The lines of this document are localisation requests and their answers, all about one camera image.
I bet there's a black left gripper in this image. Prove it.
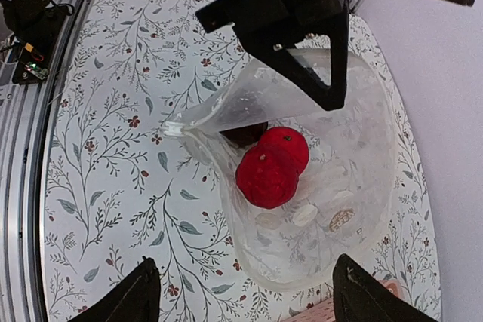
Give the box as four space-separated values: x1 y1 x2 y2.
196 0 349 111

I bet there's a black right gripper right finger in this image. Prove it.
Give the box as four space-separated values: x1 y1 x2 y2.
332 254 434 322

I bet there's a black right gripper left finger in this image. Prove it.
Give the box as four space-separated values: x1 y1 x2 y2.
73 257 161 322

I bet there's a red toy tomato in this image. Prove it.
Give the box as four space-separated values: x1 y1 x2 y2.
258 127 309 174

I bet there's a dark red toy fruit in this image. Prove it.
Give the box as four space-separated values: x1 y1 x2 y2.
220 122 268 148

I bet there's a clear zip top bag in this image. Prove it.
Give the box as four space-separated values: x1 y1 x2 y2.
162 53 397 292

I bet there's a red toy strawberry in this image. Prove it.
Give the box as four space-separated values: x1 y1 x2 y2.
235 143 300 210

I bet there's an aluminium front rail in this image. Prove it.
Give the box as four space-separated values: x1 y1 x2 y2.
1 0 90 321

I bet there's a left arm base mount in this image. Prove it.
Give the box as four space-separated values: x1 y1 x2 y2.
1 0 75 84

